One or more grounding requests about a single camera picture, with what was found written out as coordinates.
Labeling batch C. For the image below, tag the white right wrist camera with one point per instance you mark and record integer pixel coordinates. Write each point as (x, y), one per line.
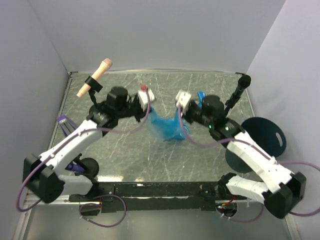
(183, 100)

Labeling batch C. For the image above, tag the purple microphone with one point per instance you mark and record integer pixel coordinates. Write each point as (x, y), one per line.
(75, 168)

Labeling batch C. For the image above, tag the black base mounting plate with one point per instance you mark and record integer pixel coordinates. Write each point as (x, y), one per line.
(151, 196)

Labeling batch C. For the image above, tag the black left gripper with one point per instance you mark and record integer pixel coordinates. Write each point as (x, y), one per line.
(141, 113)

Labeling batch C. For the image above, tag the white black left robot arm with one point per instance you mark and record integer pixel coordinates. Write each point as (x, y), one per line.
(44, 174)

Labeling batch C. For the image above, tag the blue detached trash bag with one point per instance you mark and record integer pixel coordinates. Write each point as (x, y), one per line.
(166, 128)

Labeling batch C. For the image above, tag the black microphone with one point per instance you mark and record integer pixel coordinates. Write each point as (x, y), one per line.
(243, 83)

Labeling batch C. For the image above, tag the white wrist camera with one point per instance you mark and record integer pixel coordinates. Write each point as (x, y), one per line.
(145, 96)
(183, 100)

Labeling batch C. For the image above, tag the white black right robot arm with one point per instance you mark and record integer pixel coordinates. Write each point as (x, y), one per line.
(237, 140)

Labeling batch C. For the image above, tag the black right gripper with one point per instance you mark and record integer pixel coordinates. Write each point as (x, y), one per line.
(185, 115)

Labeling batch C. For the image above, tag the dark blue trash bin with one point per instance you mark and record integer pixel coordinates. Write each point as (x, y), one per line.
(268, 135)

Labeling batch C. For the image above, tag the beige microphone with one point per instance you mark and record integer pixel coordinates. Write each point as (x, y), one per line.
(103, 67)

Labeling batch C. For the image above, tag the black right mic stand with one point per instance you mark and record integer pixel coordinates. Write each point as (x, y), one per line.
(230, 103)

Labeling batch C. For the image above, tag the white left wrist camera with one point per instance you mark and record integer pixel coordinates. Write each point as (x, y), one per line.
(145, 96)

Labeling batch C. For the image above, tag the aluminium rail frame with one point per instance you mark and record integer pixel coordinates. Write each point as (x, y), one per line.
(226, 188)

